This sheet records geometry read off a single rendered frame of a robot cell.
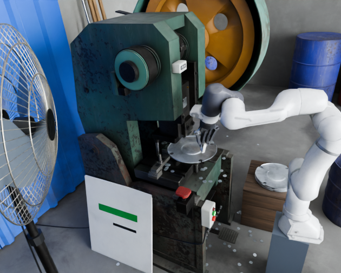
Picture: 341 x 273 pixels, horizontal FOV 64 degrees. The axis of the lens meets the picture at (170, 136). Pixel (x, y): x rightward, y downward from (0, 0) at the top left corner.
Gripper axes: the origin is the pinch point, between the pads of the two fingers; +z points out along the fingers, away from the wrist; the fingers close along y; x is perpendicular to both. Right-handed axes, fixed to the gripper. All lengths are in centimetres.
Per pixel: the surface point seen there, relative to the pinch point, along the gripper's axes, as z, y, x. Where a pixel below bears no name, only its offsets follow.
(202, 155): 13.3, 3.1, 3.6
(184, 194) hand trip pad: 7.9, -17.4, -18.3
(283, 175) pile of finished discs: 53, 69, -6
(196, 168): 23.2, 0.2, 3.0
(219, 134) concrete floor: 132, 91, 105
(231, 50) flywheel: -24, 36, 44
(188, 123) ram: -0.4, -0.8, 17.8
